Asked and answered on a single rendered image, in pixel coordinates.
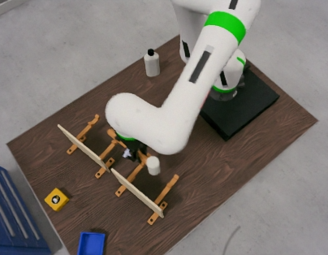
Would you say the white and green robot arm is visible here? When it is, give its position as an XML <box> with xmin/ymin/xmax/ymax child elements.
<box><xmin>105</xmin><ymin>0</ymin><xmax>260</xmax><ymax>154</ymax></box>

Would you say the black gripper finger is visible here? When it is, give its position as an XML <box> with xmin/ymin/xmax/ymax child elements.
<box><xmin>121</xmin><ymin>148</ymin><xmax>140</xmax><ymax>163</ymax></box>
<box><xmin>138</xmin><ymin>144</ymin><xmax>147</xmax><ymax>156</ymax></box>

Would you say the blue plastic bin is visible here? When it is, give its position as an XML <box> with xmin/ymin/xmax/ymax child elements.
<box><xmin>77</xmin><ymin>232</ymin><xmax>105</xmax><ymax>255</ymax></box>

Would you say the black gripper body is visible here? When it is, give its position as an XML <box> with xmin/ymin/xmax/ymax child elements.
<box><xmin>125</xmin><ymin>142</ymin><xmax>144</xmax><ymax>152</ymax></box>

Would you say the white bottle with black cap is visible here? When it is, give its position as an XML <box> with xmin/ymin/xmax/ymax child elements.
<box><xmin>144</xmin><ymin>49</ymin><xmax>160</xmax><ymax>77</ymax></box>

